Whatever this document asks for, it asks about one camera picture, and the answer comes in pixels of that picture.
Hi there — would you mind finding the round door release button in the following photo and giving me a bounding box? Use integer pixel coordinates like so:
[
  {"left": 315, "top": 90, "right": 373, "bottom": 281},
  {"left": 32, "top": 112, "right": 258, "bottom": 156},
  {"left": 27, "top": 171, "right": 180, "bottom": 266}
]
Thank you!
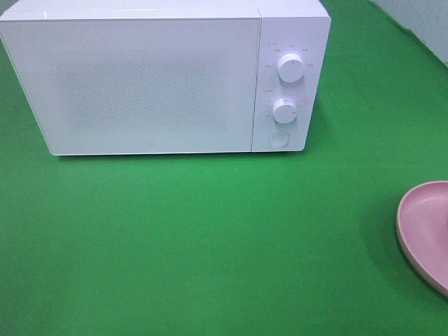
[{"left": 269, "top": 130, "right": 290, "bottom": 148}]

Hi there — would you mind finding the white microwave door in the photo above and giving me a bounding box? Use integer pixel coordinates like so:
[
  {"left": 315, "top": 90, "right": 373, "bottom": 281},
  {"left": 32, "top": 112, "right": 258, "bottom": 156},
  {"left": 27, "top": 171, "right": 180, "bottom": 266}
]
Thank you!
[{"left": 1, "top": 18, "right": 260, "bottom": 155}]

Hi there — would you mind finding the pink round plate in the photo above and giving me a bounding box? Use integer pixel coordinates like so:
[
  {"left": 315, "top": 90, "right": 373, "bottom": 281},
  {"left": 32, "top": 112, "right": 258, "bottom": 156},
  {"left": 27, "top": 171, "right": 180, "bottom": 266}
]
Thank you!
[{"left": 396, "top": 181, "right": 447, "bottom": 297}]

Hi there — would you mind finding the lower white dial knob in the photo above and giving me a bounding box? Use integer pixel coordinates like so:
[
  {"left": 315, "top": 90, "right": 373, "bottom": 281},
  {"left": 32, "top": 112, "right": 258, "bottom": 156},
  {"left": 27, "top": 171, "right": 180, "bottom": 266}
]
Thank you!
[{"left": 272, "top": 98, "right": 298, "bottom": 124}]

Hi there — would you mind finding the white dial knob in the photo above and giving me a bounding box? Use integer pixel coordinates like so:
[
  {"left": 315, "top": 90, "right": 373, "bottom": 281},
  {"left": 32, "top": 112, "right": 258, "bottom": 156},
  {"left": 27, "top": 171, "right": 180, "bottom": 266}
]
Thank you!
[
  {"left": 272, "top": 98, "right": 298, "bottom": 124},
  {"left": 276, "top": 50, "right": 306, "bottom": 83}
]

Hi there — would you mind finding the green table cloth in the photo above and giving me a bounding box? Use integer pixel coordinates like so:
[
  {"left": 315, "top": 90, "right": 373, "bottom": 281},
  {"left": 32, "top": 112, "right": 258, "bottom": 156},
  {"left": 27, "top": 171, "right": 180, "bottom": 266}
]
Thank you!
[{"left": 1, "top": 1, "right": 447, "bottom": 335}]

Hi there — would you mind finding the upper white dial knob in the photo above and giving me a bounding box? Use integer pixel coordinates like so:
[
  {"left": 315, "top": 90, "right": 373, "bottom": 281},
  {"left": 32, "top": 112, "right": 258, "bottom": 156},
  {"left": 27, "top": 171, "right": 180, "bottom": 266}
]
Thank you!
[{"left": 276, "top": 50, "right": 306, "bottom": 83}]

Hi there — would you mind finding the white microwave oven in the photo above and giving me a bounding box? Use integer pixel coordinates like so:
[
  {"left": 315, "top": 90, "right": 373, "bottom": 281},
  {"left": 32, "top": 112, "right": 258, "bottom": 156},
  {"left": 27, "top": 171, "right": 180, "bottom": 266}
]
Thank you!
[{"left": 1, "top": 1, "right": 331, "bottom": 152}]

